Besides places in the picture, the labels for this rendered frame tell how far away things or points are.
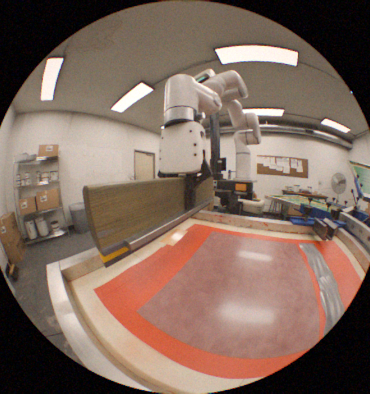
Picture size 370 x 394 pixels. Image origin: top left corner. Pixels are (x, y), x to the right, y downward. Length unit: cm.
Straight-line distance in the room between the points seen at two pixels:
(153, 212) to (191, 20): 193
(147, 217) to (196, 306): 16
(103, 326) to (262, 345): 21
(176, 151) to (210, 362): 33
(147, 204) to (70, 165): 327
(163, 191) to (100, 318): 23
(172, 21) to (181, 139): 181
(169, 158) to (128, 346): 31
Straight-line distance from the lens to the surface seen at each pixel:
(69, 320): 21
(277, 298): 26
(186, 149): 21
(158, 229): 16
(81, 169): 341
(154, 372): 20
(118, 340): 21
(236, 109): 71
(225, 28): 199
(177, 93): 26
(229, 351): 20
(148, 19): 193
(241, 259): 31
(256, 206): 126
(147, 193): 15
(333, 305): 32
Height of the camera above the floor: 115
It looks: 10 degrees down
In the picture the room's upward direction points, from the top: straight up
